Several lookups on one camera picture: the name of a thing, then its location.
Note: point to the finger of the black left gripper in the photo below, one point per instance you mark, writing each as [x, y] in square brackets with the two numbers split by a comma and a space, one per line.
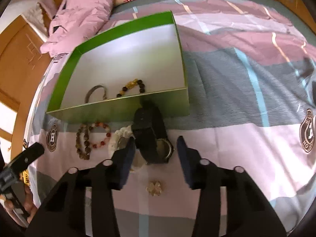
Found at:
[28, 156]

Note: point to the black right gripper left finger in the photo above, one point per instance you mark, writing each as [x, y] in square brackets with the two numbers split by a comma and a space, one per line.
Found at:
[62, 213]

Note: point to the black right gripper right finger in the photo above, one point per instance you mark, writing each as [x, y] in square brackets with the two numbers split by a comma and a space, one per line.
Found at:
[249, 212]

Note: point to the gold flower brooch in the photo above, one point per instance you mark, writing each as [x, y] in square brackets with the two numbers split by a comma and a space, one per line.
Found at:
[154, 188]

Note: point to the cream white wrist watch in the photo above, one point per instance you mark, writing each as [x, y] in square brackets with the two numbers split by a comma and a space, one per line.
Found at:
[119, 141]

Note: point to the black wrist watch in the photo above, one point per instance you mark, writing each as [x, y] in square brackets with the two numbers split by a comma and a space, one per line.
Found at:
[150, 134]

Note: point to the person's left hand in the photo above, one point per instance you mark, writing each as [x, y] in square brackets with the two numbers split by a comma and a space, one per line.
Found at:
[19, 204]

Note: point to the patchwork bed sheet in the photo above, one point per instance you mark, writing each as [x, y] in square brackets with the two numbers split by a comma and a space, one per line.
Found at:
[250, 68]

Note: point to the green cardboard box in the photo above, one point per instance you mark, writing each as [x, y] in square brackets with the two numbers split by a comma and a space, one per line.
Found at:
[108, 77]

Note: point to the pink pillow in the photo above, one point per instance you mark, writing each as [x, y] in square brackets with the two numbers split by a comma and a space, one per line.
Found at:
[75, 22]

